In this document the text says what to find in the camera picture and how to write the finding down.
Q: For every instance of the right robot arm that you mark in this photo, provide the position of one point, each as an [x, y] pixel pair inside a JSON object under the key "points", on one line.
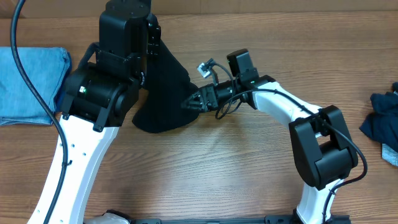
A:
{"points": [[323, 151]]}

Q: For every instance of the dark navy garment pile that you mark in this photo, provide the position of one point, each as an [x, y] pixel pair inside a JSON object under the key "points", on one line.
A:
{"points": [[381, 124]]}

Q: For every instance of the light denim fabric piece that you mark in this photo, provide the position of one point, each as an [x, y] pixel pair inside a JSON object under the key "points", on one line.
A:
{"points": [[389, 155]]}

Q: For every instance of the black garment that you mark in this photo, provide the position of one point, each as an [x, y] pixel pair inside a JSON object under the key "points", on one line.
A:
{"points": [[168, 84]]}

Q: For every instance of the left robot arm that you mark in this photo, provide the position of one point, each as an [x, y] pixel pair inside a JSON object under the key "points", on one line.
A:
{"points": [[96, 99]]}

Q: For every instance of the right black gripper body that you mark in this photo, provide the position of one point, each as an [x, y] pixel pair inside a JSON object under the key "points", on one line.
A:
{"points": [[204, 98]]}

